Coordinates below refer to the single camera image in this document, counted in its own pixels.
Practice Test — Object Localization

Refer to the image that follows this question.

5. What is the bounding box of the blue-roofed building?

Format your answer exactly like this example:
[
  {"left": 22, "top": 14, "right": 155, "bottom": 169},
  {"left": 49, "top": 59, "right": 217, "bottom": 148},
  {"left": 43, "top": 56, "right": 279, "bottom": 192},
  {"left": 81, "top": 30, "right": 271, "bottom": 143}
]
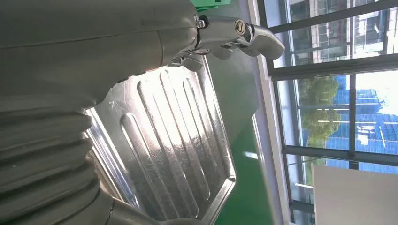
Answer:
[{"left": 325, "top": 74, "right": 398, "bottom": 174}]

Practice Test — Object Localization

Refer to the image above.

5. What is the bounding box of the white panel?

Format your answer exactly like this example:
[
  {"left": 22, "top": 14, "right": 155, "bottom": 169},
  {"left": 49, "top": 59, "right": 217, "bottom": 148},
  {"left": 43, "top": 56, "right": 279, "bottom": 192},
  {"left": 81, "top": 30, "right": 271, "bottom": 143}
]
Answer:
[{"left": 312, "top": 165, "right": 398, "bottom": 225}]

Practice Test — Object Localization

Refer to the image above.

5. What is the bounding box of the steel scale tray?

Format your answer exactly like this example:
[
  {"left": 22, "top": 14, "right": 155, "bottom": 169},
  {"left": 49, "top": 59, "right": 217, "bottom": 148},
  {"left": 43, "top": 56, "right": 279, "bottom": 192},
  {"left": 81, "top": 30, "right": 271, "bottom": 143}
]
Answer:
[{"left": 84, "top": 56, "right": 237, "bottom": 225}]

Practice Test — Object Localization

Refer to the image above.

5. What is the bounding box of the pale multi-storey building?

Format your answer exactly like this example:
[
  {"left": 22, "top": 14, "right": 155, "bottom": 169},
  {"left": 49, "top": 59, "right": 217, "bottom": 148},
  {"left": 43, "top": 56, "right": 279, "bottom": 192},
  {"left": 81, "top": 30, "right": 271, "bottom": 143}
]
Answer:
[{"left": 287, "top": 0, "right": 398, "bottom": 64}]

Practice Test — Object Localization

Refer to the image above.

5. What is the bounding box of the dark window frame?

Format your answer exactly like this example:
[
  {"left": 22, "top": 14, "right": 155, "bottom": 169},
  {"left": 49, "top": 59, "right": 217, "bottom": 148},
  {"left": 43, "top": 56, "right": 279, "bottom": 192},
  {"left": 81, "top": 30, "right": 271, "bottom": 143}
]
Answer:
[{"left": 256, "top": 0, "right": 398, "bottom": 225}]

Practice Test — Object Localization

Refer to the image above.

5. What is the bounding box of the green tree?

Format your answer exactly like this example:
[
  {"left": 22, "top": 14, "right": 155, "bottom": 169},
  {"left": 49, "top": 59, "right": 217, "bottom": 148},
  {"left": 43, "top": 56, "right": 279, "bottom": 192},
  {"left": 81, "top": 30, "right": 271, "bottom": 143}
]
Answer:
[{"left": 298, "top": 77, "right": 342, "bottom": 147}]

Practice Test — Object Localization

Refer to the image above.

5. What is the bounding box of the dark green table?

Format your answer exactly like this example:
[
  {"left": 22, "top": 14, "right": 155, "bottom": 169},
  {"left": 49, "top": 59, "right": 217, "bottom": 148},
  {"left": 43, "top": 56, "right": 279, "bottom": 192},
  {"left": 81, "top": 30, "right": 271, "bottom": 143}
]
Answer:
[{"left": 203, "top": 0, "right": 260, "bottom": 147}]

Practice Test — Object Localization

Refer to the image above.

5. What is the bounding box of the green conveyor belt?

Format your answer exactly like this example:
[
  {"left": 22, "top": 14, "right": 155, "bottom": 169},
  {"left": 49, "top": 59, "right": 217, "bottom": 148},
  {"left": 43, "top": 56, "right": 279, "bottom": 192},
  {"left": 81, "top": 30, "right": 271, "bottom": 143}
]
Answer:
[{"left": 214, "top": 115, "right": 274, "bottom": 225}]

